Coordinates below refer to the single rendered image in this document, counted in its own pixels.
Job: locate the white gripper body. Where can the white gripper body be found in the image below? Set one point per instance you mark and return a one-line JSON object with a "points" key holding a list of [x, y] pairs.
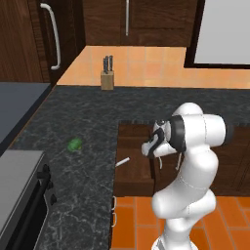
{"points": [[147, 148]]}

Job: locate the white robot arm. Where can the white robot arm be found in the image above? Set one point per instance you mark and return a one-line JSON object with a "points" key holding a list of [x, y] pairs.
{"points": [[195, 175]]}

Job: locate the brown wooden open drawer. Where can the brown wooden open drawer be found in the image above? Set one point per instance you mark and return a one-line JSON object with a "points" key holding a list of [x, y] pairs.
{"points": [[135, 169]]}

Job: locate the green bell pepper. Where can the green bell pepper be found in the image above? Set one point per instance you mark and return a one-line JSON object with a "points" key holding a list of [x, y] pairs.
{"points": [[74, 144]]}

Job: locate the light wooden knife block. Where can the light wooden knife block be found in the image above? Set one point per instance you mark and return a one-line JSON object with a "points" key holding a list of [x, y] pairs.
{"points": [[107, 81]]}

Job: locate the brown wooden base cabinets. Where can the brown wooden base cabinets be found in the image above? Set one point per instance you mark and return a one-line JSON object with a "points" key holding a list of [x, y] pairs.
{"points": [[234, 162]]}

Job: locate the black stove knob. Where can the black stove knob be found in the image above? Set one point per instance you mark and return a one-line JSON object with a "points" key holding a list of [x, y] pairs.
{"points": [[52, 199], [46, 168]]}

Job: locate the dark grey flat appliance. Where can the dark grey flat appliance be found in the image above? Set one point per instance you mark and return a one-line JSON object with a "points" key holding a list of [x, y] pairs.
{"points": [[19, 107]]}

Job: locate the silver and black stove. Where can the silver and black stove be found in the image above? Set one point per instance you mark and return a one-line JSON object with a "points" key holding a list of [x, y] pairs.
{"points": [[19, 201]]}

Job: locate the dark framed white window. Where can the dark framed white window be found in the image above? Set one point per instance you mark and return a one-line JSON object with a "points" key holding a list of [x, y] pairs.
{"points": [[224, 32]]}

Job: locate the tall dark wooden cabinet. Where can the tall dark wooden cabinet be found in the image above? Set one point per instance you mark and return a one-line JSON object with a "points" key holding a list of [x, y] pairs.
{"points": [[22, 39]]}

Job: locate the dark wooden wall cupboards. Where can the dark wooden wall cupboards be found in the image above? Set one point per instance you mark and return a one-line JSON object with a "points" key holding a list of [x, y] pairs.
{"points": [[149, 19]]}

